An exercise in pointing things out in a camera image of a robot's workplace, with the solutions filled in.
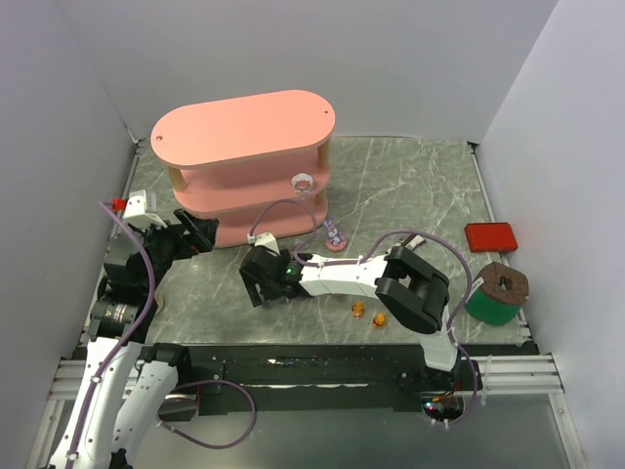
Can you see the red box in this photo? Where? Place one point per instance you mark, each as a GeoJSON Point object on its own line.
{"type": "Point", "coordinates": [490, 237]}

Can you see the black base frame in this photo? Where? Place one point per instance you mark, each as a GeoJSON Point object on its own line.
{"type": "Point", "coordinates": [231, 378]}

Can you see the green brown tape roll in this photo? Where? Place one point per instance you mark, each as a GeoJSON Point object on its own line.
{"type": "Point", "coordinates": [497, 294]}

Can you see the orange bear toy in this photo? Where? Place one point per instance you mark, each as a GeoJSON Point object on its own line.
{"type": "Point", "coordinates": [357, 309]}
{"type": "Point", "coordinates": [379, 320]}

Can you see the pink white frilly toy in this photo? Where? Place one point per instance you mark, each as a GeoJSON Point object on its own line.
{"type": "Point", "coordinates": [302, 184]}

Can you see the orange bear toy right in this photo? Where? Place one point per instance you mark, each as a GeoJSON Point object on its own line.
{"type": "Point", "coordinates": [379, 320]}

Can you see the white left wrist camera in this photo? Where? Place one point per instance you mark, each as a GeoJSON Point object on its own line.
{"type": "Point", "coordinates": [140, 211]}

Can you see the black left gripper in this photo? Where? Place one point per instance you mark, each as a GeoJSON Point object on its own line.
{"type": "Point", "coordinates": [185, 234]}

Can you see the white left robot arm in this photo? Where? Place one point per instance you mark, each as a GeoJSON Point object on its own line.
{"type": "Point", "coordinates": [118, 398]}

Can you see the purple bunny on pink base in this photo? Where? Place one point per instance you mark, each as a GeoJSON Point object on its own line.
{"type": "Point", "coordinates": [335, 240]}

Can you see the beige round disc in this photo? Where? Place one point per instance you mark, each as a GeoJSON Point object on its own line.
{"type": "Point", "coordinates": [159, 302]}

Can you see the orange bear toy middle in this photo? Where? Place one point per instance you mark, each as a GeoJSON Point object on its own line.
{"type": "Point", "coordinates": [357, 309]}

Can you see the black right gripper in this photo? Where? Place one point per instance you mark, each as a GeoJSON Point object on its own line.
{"type": "Point", "coordinates": [259, 276]}

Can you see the pink three-tier wooden shelf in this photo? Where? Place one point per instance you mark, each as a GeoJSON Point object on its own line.
{"type": "Point", "coordinates": [234, 159]}

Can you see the brown chocolate bar wrapper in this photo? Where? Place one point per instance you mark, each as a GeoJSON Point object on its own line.
{"type": "Point", "coordinates": [413, 241]}

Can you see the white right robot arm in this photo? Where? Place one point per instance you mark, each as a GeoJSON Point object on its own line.
{"type": "Point", "coordinates": [414, 292]}

